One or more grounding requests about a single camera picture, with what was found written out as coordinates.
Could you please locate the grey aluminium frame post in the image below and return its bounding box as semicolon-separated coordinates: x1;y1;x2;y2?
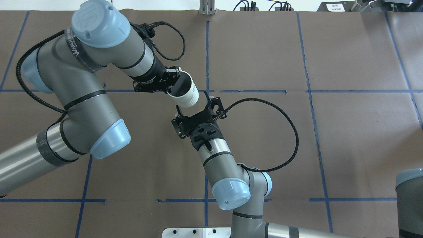
199;0;216;15

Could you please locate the black power strip right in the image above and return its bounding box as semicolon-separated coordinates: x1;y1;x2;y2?
268;0;294;12

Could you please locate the white ribbed HOME mug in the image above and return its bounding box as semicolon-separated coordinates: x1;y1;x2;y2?
167;66;199;107

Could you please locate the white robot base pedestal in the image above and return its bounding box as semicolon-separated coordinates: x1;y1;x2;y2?
162;227;231;238

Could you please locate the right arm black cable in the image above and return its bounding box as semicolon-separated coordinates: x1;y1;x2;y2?
220;98;299;173

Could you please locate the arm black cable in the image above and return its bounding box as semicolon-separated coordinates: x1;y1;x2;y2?
220;98;299;173
129;21;186;61

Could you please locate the black power strip left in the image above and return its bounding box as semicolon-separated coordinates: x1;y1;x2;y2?
233;0;259;12

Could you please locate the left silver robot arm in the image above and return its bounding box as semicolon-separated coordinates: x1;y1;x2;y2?
1;0;195;198

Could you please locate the black power strip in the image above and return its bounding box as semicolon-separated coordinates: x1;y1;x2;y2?
268;0;294;12
233;0;259;12

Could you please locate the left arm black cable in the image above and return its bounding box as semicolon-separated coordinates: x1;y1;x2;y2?
129;21;186;61

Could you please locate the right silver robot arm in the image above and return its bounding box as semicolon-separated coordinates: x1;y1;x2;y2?
172;90;342;238

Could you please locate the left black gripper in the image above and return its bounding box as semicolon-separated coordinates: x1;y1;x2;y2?
131;58;181;94

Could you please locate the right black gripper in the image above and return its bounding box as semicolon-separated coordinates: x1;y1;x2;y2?
171;91;227;151

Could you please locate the dark box with label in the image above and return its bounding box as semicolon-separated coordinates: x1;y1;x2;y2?
317;0;355;12

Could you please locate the brown paper table mat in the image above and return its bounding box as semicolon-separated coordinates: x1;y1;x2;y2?
1;9;422;238

